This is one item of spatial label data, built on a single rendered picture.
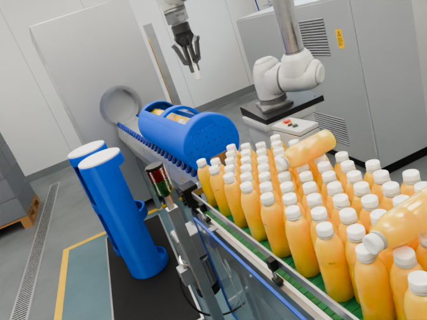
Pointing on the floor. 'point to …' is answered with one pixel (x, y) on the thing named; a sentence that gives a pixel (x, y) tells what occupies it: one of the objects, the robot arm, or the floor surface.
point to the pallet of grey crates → (15, 192)
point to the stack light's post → (178, 223)
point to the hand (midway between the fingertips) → (196, 72)
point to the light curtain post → (161, 64)
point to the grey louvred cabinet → (357, 74)
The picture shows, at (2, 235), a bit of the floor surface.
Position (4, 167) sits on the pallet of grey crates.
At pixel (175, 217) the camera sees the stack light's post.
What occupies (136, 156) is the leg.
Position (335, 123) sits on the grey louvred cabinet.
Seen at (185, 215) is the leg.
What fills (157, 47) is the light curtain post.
